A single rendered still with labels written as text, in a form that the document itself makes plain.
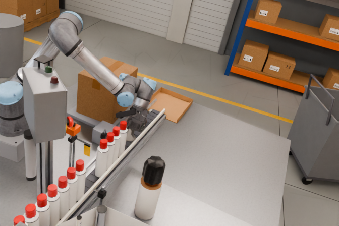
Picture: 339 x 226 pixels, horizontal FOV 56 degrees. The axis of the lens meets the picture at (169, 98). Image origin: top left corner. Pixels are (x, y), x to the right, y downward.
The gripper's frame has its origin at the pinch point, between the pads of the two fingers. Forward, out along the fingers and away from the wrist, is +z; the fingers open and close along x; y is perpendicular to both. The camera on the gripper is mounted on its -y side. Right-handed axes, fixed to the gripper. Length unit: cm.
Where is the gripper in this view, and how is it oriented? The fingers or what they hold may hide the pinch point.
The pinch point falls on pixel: (122, 141)
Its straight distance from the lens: 168.0
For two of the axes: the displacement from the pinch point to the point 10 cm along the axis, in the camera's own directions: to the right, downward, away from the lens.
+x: 2.4, 0.6, 9.7
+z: -3.6, 9.3, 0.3
